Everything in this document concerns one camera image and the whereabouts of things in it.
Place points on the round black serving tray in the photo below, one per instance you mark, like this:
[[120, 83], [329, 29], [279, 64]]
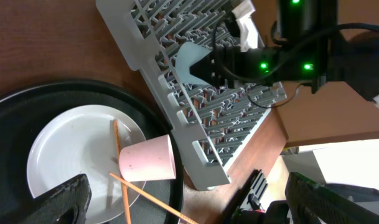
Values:
[[25, 113]]

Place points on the grey dishwasher rack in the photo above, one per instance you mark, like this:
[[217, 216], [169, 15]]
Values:
[[211, 126]]

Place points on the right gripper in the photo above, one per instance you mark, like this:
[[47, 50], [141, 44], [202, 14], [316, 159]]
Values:
[[225, 66]]

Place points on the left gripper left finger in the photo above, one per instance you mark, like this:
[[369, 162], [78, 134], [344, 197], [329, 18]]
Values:
[[65, 203]]

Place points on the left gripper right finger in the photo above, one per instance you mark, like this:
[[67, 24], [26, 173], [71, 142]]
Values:
[[308, 201]]

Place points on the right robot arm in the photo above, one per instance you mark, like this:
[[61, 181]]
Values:
[[309, 47]]

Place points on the grey round plate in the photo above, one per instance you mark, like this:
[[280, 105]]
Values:
[[82, 141]]

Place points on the pink cup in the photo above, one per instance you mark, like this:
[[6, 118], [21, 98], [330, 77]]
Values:
[[148, 160]]

